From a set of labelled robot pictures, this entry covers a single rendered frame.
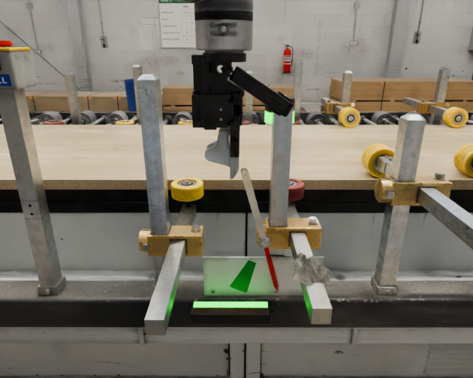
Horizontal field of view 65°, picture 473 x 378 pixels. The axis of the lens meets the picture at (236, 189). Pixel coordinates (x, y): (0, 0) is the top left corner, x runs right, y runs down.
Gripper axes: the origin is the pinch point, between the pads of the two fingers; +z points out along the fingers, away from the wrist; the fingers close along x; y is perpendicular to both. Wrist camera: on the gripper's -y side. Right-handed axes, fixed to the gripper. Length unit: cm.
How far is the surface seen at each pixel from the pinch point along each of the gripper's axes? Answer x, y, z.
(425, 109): -114, -90, 6
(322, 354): -31, -29, 74
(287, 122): -6.1, -9.6, -7.7
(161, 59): -727, 151, 5
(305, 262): 7.2, -12.3, 14.2
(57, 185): -27, 46, 13
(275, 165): -6.1, -7.6, 0.7
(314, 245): -5.3, -16.6, 18.1
